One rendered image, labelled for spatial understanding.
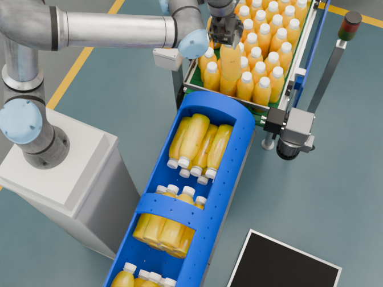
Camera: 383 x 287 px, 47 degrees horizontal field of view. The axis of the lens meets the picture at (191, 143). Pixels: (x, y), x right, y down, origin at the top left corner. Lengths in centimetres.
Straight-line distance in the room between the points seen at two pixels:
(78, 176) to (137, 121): 149
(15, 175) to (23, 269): 131
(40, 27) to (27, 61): 30
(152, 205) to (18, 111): 48
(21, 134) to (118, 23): 47
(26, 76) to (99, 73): 183
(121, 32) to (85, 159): 56
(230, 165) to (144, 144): 141
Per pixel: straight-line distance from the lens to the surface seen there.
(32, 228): 280
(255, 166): 274
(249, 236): 246
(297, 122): 192
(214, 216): 141
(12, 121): 133
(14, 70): 131
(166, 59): 180
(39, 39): 100
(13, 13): 100
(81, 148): 147
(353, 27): 175
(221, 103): 150
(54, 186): 145
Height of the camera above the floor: 254
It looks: 66 degrees down
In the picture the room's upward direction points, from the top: 5 degrees counter-clockwise
